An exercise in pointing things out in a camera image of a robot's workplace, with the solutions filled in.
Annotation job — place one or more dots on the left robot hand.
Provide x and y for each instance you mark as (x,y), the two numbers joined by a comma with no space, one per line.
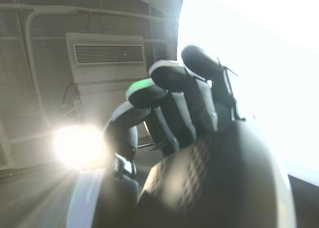
(204,168)

